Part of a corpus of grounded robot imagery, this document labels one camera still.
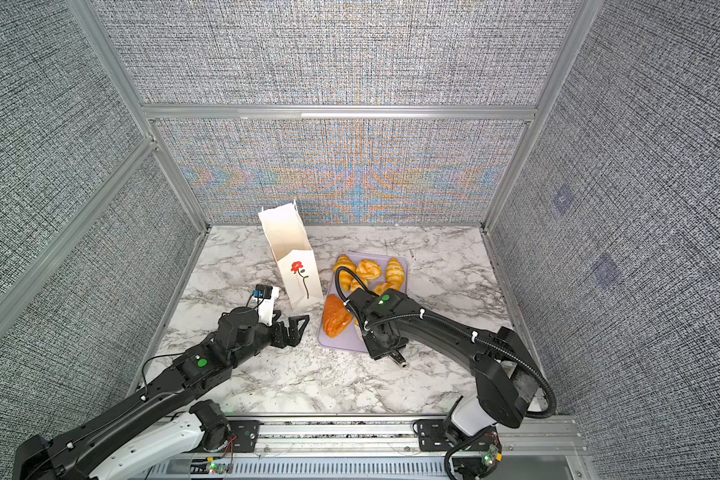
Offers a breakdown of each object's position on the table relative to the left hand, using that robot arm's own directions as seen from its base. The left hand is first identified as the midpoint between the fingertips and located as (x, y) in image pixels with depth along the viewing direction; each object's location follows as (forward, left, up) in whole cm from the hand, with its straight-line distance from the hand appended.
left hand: (296, 316), depth 76 cm
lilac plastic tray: (+1, -14, -17) cm, 22 cm away
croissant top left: (+21, -13, -13) cm, 28 cm away
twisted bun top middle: (+24, -21, -13) cm, 34 cm away
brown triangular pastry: (+7, -9, -13) cm, 17 cm away
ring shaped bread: (+16, -24, -13) cm, 32 cm away
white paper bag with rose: (+31, +6, +1) cm, 31 cm away
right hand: (-6, -22, -9) cm, 25 cm away
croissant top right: (+21, -29, -12) cm, 38 cm away
